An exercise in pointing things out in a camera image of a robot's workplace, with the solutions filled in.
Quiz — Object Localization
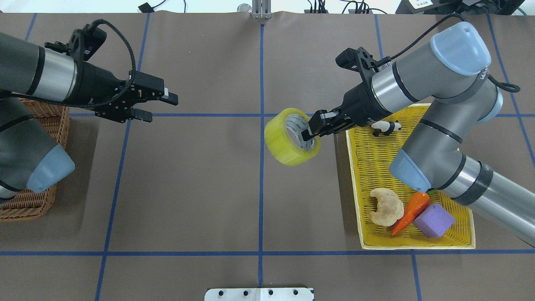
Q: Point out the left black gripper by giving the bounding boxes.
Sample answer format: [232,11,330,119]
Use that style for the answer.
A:
[72,62,179,122]

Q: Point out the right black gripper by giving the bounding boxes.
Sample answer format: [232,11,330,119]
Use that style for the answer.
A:
[302,82,391,141]

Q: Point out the yellow tape roll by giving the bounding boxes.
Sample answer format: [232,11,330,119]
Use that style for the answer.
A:
[264,108,321,166]

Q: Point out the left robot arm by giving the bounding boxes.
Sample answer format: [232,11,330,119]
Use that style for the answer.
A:
[1,25,179,204]

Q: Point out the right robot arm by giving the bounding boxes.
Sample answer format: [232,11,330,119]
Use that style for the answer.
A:
[298,21,535,245]

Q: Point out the yellow woven basket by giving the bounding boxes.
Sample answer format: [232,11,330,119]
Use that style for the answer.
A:
[345,104,476,250]

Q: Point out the brown wicker basket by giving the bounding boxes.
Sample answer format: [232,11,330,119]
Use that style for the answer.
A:
[0,97,75,222]

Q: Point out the panda figurine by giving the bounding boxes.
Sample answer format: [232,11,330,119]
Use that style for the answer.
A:
[370,120,402,137]

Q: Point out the toy bread piece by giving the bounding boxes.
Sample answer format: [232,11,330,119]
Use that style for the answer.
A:
[369,187,404,227]

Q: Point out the orange toy carrot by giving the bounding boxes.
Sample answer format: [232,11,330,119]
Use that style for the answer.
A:
[390,189,436,236]

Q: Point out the purple foam block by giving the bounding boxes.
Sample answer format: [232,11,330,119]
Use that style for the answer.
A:
[413,203,456,238]

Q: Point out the black monitor stand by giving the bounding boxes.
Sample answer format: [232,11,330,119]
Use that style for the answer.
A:
[395,0,524,15]

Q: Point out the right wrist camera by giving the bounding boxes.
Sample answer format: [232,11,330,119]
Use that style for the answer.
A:
[335,47,379,73]

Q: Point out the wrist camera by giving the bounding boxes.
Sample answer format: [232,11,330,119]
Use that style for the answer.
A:
[44,24,107,61]
[335,47,379,73]

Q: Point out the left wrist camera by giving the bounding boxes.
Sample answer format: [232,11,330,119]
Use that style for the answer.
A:
[44,24,107,61]

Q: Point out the black adapter with cable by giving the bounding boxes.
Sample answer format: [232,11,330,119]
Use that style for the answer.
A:
[138,0,189,13]

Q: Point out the metal camera post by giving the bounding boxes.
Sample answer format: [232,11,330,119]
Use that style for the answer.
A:
[251,0,273,20]

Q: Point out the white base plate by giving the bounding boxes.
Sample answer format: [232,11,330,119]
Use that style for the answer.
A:
[204,287,315,301]

